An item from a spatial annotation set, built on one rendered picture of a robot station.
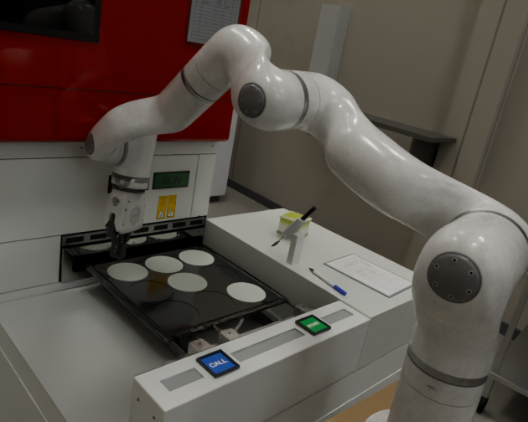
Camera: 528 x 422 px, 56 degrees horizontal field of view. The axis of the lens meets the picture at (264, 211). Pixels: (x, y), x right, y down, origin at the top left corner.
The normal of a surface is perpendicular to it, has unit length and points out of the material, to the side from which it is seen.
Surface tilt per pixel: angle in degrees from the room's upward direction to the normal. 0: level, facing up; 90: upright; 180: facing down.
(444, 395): 91
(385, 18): 90
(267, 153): 90
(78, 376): 0
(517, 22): 90
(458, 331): 122
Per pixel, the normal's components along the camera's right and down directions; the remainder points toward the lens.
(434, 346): -0.73, 0.26
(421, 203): 0.18, 0.60
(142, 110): 0.00, -0.32
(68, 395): 0.18, -0.93
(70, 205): 0.68, 0.35
